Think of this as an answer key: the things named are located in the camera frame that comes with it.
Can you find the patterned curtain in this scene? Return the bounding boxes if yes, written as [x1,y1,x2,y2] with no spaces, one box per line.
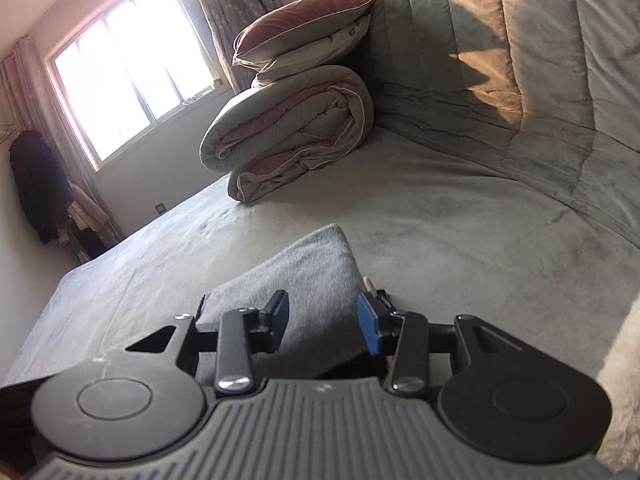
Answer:
[0,35,123,261]
[182,0,286,103]

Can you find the folded pink grey quilt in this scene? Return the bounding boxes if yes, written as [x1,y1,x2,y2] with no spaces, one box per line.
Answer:
[200,65,375,204]

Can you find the window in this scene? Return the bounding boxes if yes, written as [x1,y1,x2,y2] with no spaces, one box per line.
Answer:
[44,0,233,171]

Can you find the white fluffy rug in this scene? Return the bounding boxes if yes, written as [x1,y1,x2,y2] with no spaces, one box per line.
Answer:
[595,295,640,471]

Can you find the grey quilted headboard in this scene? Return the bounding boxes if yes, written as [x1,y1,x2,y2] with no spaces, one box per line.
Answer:
[310,0,640,256]

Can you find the folded black garment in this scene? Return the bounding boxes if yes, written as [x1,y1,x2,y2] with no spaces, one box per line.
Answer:
[320,350,390,382]

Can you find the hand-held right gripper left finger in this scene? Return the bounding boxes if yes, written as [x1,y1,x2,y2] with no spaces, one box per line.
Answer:
[125,289,292,396]

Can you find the hanging dark clothes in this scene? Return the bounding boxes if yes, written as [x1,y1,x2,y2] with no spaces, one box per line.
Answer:
[9,130,111,248]

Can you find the grey knit sweater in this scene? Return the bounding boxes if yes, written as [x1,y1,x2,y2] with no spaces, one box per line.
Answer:
[197,224,381,381]

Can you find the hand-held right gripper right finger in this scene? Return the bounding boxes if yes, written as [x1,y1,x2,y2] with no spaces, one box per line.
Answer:
[356,293,524,396]

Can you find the pink grey pillow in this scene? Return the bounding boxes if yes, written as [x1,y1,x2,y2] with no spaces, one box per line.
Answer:
[231,0,376,81]

